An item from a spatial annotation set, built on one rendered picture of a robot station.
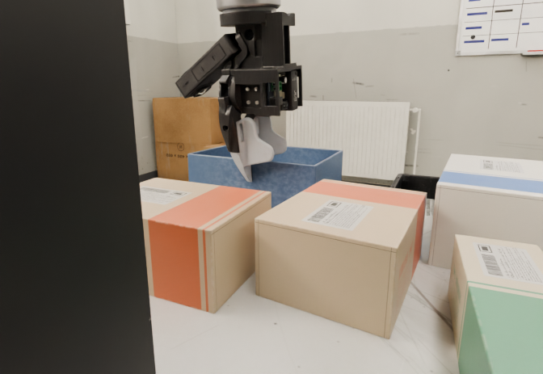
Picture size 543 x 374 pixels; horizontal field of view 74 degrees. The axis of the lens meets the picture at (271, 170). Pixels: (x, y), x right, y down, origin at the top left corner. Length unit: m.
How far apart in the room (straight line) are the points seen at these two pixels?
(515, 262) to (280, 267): 0.18
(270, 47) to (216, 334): 0.30
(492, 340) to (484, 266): 0.09
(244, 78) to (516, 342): 0.34
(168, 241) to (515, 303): 0.25
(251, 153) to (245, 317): 0.22
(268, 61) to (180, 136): 2.95
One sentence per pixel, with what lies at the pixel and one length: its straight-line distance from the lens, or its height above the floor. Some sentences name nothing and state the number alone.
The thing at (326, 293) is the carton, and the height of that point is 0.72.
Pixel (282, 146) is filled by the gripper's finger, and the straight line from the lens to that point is 0.48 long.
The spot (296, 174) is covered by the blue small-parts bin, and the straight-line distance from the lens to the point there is 0.47.
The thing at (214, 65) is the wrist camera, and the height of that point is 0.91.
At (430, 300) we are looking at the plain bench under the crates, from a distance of 0.37.
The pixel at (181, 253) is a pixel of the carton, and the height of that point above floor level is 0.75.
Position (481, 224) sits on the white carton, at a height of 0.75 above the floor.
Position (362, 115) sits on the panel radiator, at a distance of 2.95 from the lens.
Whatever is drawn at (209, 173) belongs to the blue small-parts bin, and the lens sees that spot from 0.53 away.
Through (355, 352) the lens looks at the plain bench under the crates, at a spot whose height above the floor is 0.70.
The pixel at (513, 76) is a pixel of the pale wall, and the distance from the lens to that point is 3.02.
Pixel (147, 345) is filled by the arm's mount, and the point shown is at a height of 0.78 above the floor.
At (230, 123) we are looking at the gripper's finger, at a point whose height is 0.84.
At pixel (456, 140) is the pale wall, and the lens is 3.02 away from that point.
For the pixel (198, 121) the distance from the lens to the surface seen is 3.24.
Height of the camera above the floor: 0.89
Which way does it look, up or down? 13 degrees down
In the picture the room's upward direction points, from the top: straight up
